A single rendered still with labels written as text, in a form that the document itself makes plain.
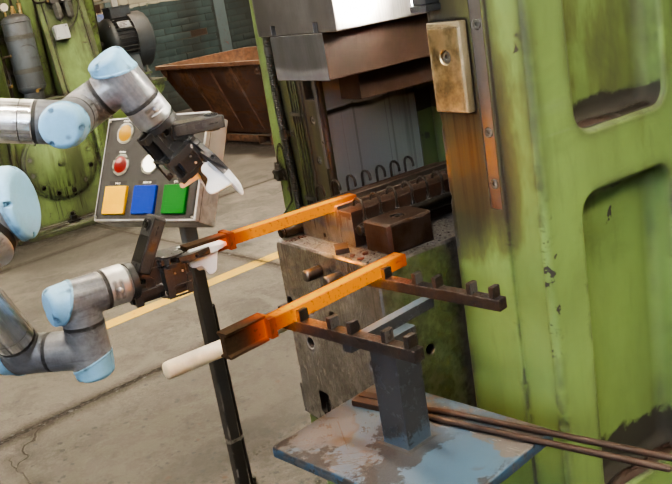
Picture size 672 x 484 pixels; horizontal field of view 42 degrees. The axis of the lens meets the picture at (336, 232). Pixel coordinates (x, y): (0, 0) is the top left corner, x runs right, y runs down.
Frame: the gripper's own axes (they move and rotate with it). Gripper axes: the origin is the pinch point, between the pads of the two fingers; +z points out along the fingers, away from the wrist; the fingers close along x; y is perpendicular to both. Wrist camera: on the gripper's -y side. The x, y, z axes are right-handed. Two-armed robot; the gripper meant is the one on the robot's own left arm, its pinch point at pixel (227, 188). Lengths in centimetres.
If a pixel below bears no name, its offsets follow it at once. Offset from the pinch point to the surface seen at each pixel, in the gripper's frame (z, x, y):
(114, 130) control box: -4, -70, -9
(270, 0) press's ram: -18.5, -9.1, -36.8
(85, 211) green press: 145, -476, -59
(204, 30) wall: 214, -849, -384
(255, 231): 10.3, 1.5, 1.8
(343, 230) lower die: 24.6, 3.9, -12.8
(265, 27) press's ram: -13.7, -13.0, -34.2
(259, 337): 6.6, 34.5, 23.3
